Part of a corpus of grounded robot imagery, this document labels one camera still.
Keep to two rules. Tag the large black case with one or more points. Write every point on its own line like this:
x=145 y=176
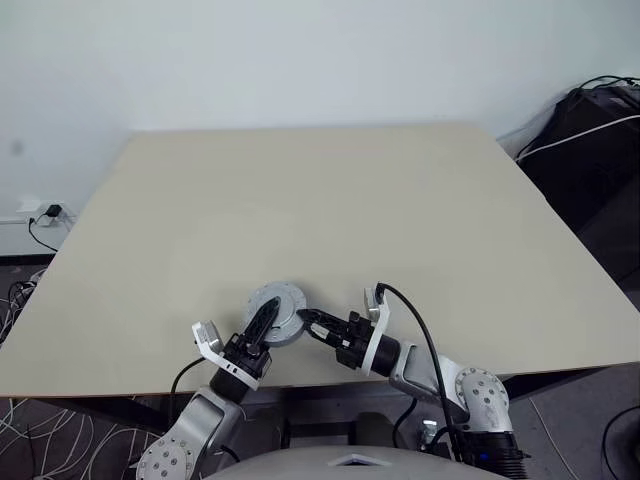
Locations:
x=575 y=170

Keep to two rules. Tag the small silver metal bracket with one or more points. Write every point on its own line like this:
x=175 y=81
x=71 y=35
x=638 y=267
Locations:
x=429 y=432

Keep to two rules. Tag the silver rotor cover disc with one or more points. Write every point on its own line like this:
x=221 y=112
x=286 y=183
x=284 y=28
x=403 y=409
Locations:
x=290 y=305

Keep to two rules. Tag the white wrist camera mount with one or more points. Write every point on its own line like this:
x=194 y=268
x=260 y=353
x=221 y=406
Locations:
x=372 y=300
x=205 y=340

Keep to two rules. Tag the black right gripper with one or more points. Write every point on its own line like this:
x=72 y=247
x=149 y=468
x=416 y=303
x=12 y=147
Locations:
x=356 y=345

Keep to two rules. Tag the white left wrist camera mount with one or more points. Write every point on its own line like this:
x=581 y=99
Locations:
x=205 y=340

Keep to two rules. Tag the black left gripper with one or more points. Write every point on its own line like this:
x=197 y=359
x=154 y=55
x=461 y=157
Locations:
x=252 y=362

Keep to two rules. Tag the grey rounded robot torso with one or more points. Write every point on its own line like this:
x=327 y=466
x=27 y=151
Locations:
x=280 y=467

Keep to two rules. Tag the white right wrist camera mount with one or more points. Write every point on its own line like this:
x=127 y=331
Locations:
x=372 y=300

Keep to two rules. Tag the white wall outlet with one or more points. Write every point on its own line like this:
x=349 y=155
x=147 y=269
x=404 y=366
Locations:
x=27 y=205

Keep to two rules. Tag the black power adapter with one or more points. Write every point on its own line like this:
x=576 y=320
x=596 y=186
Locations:
x=53 y=210

